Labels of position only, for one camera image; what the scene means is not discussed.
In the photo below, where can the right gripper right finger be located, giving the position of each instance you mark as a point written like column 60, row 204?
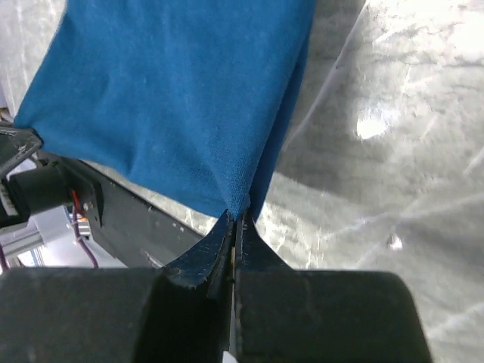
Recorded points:
column 251, row 251

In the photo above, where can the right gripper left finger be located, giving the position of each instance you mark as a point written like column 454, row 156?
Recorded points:
column 205, row 266

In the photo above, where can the blue t shirt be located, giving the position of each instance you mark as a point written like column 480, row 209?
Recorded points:
column 190, row 99

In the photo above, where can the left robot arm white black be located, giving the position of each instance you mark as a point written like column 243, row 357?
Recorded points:
column 56, row 181

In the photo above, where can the black base beam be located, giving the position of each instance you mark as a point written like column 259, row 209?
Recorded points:
column 128, row 227

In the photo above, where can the aluminium frame rail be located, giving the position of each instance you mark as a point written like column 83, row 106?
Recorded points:
column 47, row 240

